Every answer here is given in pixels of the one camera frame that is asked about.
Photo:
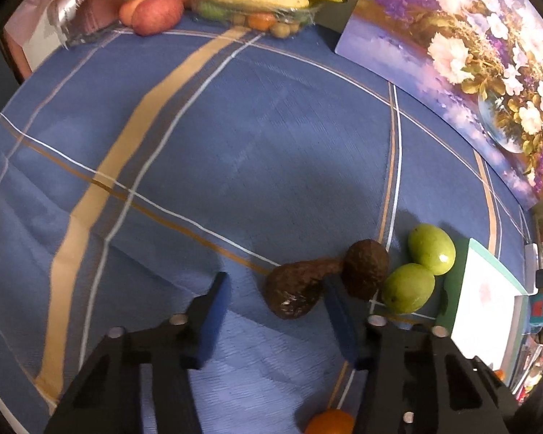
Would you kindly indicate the green mango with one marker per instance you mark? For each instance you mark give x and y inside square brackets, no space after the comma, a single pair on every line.
[430,249]
[407,288]

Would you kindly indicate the clear plastic fruit tray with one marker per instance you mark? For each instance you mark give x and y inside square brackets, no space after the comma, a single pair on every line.
[258,20]

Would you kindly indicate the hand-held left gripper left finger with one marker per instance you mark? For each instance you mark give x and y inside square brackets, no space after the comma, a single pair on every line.
[215,312]

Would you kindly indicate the orange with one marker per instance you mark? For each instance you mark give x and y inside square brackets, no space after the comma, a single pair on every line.
[500,374]
[329,422]

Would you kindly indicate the pink flower bouquet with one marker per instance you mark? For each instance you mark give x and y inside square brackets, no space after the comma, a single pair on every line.
[72,4]

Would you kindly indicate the long-necked dark brown avocado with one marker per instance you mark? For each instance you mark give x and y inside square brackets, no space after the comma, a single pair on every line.
[292,289]

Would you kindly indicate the pile of colourful accessories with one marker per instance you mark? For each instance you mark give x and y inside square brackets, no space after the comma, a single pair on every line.
[531,366]

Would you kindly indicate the blue plaid tablecloth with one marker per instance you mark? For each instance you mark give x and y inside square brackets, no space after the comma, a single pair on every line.
[253,144]

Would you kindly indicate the white tray with teal rim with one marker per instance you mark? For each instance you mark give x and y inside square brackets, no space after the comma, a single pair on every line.
[479,307]

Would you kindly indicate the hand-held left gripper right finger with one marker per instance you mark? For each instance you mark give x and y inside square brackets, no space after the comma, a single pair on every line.
[339,316]

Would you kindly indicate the flower painting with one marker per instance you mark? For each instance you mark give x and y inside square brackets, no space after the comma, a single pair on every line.
[457,54]

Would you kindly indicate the teal toy box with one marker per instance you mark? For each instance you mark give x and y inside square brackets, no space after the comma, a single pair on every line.
[542,312]

